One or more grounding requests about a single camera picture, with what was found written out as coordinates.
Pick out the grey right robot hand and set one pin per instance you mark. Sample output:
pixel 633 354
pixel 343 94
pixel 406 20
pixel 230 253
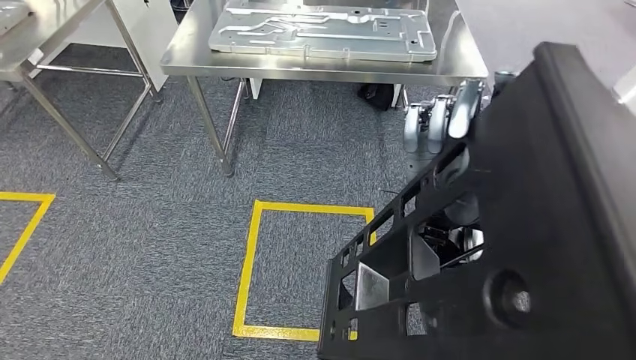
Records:
pixel 437 124

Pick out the black plastic frame part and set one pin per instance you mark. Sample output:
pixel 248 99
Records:
pixel 546 198

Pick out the stainless steel workbench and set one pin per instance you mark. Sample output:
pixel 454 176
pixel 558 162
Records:
pixel 298 69

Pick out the black bag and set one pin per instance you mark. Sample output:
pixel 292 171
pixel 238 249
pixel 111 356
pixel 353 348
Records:
pixel 377 97

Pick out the stamped silver metal panel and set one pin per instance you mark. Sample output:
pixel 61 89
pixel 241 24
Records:
pixel 323 39

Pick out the white counter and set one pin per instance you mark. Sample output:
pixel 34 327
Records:
pixel 627 87

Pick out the steel side table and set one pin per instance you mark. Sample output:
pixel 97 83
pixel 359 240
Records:
pixel 59 30

